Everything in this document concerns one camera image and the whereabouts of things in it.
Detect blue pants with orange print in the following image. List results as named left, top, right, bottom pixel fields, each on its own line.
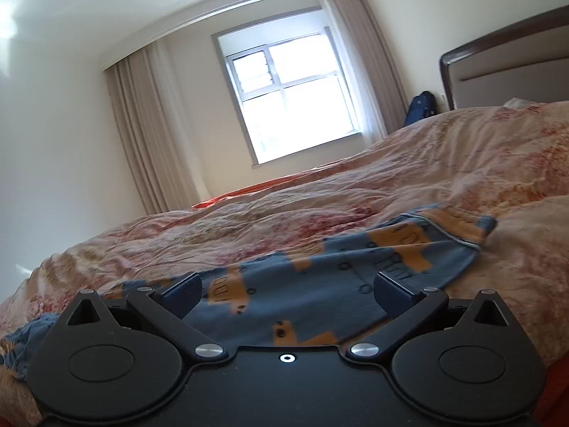
left=2, top=204, right=498, bottom=370

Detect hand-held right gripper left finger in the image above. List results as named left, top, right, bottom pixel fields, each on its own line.
left=60, top=271, right=226, bottom=361

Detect white sheer curtain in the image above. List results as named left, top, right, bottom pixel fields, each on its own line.
left=317, top=0, right=387, bottom=143

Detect brown padded headboard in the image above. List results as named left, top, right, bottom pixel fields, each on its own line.
left=439, top=6, right=569, bottom=111

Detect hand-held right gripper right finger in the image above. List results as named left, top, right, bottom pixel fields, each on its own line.
left=347, top=271, right=512, bottom=361

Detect blue backpack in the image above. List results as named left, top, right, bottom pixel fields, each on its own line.
left=404, top=91, right=438, bottom=127

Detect floral pink duvet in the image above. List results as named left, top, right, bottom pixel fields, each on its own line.
left=0, top=100, right=569, bottom=427

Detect window with white frame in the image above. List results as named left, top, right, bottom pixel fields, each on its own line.
left=211, top=27, right=387, bottom=165

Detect white pillow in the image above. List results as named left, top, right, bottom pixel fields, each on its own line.
left=502, top=97, right=547, bottom=108

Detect orange bed sheet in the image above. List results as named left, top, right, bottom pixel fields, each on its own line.
left=192, top=171, right=321, bottom=209

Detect beige curtain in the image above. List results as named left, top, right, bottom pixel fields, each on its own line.
left=103, top=43, right=211, bottom=215
left=338, top=0, right=410, bottom=136

